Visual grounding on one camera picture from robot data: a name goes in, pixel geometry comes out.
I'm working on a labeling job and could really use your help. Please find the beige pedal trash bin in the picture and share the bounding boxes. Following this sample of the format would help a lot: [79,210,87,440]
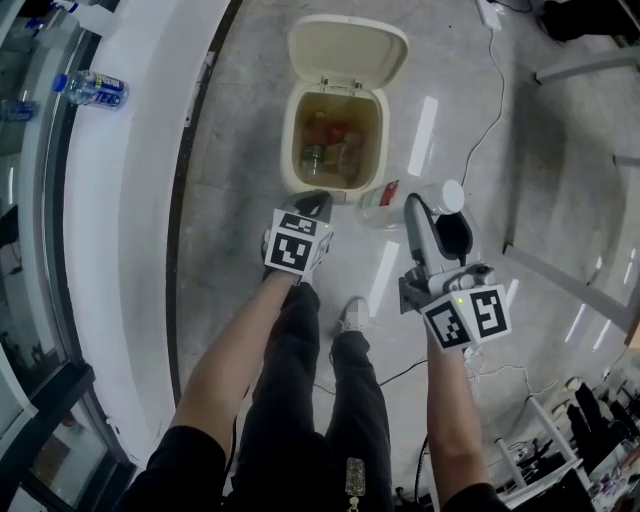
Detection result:
[279,13,410,204]

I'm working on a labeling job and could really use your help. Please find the white power strip cable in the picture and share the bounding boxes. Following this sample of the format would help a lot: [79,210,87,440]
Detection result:
[458,27,506,194]

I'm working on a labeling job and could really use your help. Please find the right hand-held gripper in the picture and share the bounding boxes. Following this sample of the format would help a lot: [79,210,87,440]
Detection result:
[398,192,512,354]

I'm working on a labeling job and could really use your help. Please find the person's right forearm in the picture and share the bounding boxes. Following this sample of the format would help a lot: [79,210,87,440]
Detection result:
[424,344,494,506]

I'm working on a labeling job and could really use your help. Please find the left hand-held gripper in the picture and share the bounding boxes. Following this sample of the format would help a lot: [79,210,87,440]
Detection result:
[259,190,335,287]

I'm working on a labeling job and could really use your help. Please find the clear plastic bottle white cap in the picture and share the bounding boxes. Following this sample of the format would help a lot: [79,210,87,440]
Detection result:
[353,178,466,231]

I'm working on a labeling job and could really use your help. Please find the white floor cable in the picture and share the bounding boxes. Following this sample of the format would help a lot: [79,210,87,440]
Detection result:
[464,344,561,401]

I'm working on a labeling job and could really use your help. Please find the person's white sneaker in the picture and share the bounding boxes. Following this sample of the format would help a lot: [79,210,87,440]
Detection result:
[335,295,371,334]

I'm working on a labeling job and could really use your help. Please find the white power strip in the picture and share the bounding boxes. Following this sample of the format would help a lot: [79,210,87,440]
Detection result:
[477,0,503,30]

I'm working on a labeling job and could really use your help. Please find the person's left forearm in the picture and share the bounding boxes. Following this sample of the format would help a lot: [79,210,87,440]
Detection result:
[172,272,301,466]

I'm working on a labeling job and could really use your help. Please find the person's black trousers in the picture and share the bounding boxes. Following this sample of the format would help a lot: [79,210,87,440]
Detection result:
[229,282,396,512]

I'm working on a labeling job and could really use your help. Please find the white metal frame rack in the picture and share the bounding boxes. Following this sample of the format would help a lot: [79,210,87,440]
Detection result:
[494,397,589,501]

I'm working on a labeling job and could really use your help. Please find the pile of mixed trash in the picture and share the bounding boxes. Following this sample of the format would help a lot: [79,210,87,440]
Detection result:
[298,107,374,181]

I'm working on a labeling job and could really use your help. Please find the black window frame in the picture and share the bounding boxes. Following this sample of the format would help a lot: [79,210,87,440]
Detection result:
[0,0,139,512]

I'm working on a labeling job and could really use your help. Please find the blue label water bottle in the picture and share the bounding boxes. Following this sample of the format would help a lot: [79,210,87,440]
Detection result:
[52,69,130,112]

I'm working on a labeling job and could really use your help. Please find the person's black shirt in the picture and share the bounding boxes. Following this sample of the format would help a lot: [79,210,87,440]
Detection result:
[114,424,514,512]

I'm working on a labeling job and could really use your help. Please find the black floor cable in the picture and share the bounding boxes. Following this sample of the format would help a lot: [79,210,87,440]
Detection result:
[312,358,429,396]

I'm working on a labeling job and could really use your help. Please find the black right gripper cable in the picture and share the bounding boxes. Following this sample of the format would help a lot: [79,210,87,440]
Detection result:
[413,433,431,504]

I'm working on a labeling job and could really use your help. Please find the metal keychain charm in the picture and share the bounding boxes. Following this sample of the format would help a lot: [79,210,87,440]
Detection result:
[344,455,366,512]

